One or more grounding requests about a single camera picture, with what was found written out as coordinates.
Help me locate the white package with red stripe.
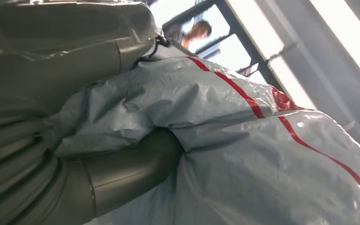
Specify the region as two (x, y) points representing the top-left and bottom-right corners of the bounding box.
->
(42, 46), (360, 225)

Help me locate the person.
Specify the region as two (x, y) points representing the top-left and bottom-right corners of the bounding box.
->
(167, 20), (213, 50)

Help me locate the long ceiling light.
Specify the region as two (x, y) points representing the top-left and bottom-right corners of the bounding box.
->
(309, 0), (360, 92)
(225, 0), (316, 110)

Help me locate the black window frame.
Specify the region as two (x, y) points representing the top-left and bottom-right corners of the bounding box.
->
(161, 0), (293, 94)

